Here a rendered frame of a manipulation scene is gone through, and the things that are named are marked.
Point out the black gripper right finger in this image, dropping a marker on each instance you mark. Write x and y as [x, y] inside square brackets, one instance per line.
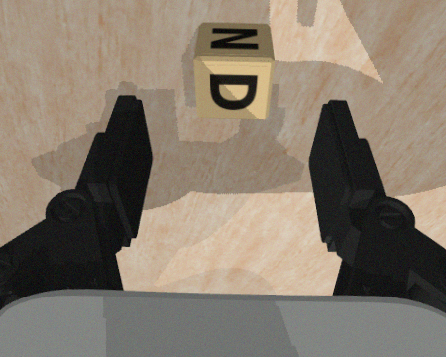
[373, 234]

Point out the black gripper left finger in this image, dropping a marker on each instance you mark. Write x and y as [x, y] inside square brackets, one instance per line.
[104, 209]

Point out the tan letter block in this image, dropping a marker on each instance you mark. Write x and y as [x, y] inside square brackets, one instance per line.
[233, 69]

